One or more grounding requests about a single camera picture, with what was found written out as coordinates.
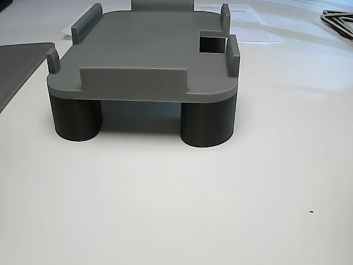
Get grey flat plate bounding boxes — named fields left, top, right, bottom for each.
left=0, top=42, right=56, bottom=114

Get black frame stack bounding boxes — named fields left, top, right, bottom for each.
left=319, top=9, right=353, bottom=41

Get grey holder with black legs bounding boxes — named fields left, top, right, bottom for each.
left=46, top=0, right=240, bottom=149

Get white paper sheet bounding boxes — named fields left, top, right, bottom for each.
left=194, top=0, right=285, bottom=44
left=62, top=19, right=83, bottom=36

